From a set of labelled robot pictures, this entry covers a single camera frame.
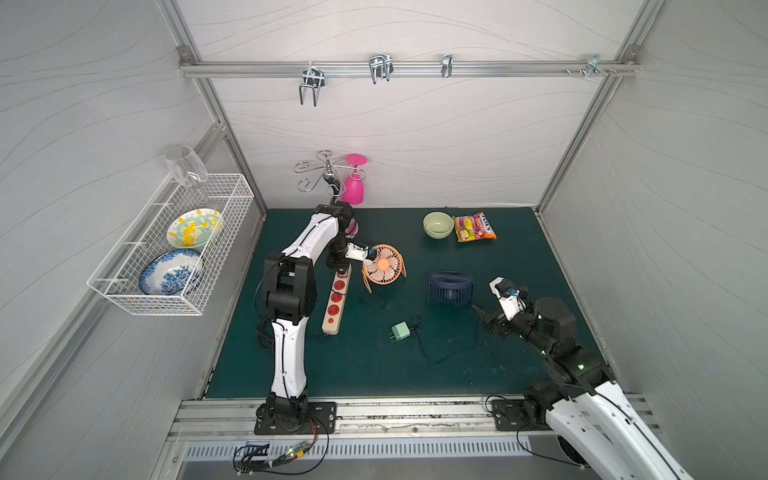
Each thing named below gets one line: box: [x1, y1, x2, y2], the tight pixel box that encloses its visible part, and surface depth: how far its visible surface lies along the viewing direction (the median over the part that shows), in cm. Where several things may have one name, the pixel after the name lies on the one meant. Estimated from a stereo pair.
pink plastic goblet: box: [342, 154, 368, 206], surface depth 107 cm
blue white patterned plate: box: [139, 249, 204, 295], surface depth 63 cm
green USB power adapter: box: [388, 321, 411, 341], surface depth 88 cm
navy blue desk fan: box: [428, 270, 474, 305], surface depth 93 cm
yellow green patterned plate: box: [167, 208, 223, 249], surface depth 71 cm
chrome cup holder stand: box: [293, 150, 367, 197], surface depth 97 cm
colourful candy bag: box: [454, 212, 498, 242], surface depth 113 cm
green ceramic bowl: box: [423, 211, 455, 239], surface depth 113 cm
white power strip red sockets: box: [322, 264, 352, 335], surface depth 93 cm
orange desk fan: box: [362, 244, 407, 294], surface depth 97 cm
